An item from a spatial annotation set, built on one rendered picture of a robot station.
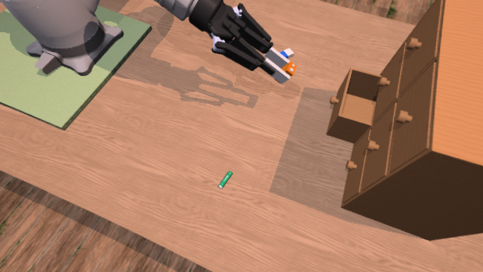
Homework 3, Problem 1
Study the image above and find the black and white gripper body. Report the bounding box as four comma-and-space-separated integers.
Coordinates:
188, 0, 240, 41

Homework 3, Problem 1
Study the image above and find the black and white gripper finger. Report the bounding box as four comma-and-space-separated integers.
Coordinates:
227, 3, 290, 68
211, 20, 290, 84

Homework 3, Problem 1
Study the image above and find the orange nine-volt battery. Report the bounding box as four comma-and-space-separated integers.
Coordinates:
281, 62, 297, 77

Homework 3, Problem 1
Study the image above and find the brown wooden drawer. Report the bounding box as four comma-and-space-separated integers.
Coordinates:
374, 45, 405, 122
326, 69, 381, 144
400, 0, 443, 94
389, 65, 436, 173
362, 104, 396, 191
342, 131, 370, 204

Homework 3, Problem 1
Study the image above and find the brown wooden chest of drawers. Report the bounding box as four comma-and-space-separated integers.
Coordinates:
341, 0, 483, 241

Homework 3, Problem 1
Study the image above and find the green aaa battery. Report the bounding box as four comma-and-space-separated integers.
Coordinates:
219, 171, 233, 189

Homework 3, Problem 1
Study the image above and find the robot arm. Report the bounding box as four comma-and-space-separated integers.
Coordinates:
0, 0, 198, 76

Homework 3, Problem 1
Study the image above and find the blue and white eraser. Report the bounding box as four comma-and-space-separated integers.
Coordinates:
280, 48, 294, 59

